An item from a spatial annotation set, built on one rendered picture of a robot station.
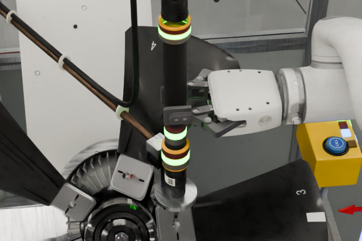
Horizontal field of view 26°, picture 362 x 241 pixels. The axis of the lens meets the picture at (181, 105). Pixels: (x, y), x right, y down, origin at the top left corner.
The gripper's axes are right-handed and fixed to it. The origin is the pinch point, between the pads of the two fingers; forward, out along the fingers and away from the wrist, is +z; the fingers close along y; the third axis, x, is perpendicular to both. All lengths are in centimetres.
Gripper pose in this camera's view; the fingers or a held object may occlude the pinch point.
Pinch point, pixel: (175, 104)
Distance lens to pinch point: 115.3
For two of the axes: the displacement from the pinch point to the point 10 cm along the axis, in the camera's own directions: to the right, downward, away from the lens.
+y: -1.1, -6.9, 7.2
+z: -9.9, 0.7, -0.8
